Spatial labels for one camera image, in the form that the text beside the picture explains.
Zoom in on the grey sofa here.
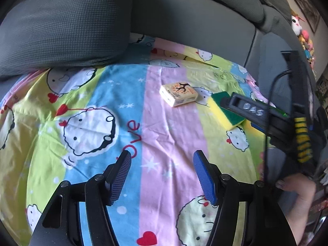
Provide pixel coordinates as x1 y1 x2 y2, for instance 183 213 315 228
128 0 318 103

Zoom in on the large framed landscape painting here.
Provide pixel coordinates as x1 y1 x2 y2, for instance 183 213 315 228
291 0 321 34

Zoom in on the pile of colourful plush toys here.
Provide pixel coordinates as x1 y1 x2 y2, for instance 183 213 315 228
298 29 317 68

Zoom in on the grey throw cushion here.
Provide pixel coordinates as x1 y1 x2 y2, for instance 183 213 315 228
0 0 134 80

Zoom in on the cream soap box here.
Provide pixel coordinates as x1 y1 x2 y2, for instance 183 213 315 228
159 81 200 107

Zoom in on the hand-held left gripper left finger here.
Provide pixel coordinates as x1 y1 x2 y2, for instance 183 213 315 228
29 150 132 246

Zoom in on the green and yellow sponge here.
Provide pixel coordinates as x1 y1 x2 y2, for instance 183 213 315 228
207 91 246 130

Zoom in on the white plush toy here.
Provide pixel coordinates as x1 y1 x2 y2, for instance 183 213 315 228
291 11 306 35

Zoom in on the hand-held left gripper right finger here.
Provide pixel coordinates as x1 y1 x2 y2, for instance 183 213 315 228
193 150 295 246

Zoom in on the person's right hand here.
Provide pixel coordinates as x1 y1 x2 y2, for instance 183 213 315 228
276 172 317 203

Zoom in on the cartoon printed blanket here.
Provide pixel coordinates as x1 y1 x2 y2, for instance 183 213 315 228
0 37 272 246

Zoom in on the black cable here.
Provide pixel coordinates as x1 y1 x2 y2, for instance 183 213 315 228
263 70 294 185

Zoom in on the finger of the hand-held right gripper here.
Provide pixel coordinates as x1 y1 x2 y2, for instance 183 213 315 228
220 93 291 124
251 121 272 137

